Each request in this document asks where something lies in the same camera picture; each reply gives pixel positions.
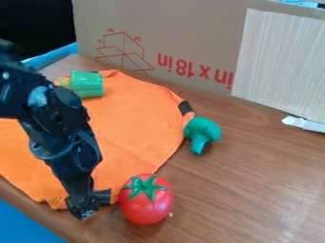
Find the orange cloth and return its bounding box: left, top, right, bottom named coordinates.
left=0, top=69, right=198, bottom=211

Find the light wooden board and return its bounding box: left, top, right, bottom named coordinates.
left=231, top=8, right=325, bottom=124

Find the red toy tomato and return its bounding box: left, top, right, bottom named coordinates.
left=116, top=173, right=176, bottom=226

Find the white paper piece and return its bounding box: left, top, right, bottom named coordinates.
left=280, top=115, right=325, bottom=134

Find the green and yellow toy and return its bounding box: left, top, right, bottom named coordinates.
left=53, top=69, right=105, bottom=100

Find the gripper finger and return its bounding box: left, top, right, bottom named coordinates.
left=65, top=196, right=92, bottom=221
left=85, top=189, right=105, bottom=214

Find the cardboard box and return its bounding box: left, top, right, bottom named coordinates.
left=70, top=0, right=325, bottom=98

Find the green toy broccoli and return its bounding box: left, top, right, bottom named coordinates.
left=182, top=116, right=224, bottom=157

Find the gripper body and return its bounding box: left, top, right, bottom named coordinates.
left=27, top=119, right=105, bottom=201

